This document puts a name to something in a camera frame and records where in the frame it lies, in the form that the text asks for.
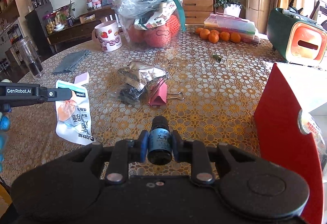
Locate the white strawberry mug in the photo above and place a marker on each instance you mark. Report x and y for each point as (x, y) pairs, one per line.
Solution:
(108, 38)

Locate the vase with twigs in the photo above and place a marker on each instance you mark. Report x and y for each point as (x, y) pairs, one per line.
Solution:
(69, 18)

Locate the grey cloth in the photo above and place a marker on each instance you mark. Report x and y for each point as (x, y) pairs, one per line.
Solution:
(70, 61)

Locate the person's left hand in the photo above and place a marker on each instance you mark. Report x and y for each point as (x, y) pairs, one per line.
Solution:
(4, 123)

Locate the clear bag with fruit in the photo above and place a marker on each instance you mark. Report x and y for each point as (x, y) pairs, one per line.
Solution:
(125, 34)

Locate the red cardboard box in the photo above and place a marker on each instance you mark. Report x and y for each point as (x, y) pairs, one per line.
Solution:
(278, 124)

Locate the white teacup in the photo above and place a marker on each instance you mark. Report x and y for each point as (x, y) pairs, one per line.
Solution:
(59, 27)

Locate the pink binder clip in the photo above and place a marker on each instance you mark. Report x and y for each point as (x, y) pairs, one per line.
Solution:
(158, 97)

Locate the pale pink note block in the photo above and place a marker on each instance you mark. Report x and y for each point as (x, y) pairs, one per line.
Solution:
(81, 78)

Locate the stack of coloured folders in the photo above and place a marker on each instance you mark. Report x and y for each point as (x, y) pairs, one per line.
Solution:
(230, 25)

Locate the pile of tangerines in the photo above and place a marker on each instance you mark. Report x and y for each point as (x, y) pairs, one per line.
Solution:
(213, 38)

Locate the fruit in orange foam net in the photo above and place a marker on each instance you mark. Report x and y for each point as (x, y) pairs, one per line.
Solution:
(173, 24)

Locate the orange-red round fruit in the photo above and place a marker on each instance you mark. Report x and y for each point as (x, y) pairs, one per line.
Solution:
(157, 36)
(135, 34)

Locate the dark tall cabinet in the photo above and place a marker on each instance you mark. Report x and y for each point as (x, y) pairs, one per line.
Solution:
(35, 24)

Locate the green orange tissue box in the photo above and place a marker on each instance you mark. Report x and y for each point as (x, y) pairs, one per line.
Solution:
(301, 42)

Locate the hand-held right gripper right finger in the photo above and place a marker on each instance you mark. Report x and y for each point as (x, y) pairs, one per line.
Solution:
(176, 147)

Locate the snack jar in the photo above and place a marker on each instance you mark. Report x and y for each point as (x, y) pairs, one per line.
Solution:
(49, 25)

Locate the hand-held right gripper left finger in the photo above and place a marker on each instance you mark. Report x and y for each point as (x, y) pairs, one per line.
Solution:
(143, 147)

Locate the white snack packet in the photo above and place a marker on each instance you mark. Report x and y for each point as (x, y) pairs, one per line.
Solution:
(74, 121)

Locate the small cardboard box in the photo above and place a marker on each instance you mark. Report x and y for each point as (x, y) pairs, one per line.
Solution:
(87, 18)

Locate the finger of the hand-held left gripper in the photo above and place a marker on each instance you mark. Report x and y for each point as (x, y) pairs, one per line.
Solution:
(61, 93)

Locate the small dark glass bottle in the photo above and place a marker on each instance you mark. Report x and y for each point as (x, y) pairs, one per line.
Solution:
(159, 142)

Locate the dark wood television console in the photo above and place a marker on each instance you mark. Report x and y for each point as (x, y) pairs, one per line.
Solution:
(74, 32)

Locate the floral lace desktop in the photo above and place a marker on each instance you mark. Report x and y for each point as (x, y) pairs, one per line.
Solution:
(204, 91)

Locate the wooden drawer cabinet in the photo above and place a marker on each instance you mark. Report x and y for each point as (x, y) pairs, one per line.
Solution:
(198, 6)

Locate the glass tumbler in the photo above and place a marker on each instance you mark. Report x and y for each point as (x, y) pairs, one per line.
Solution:
(33, 65)

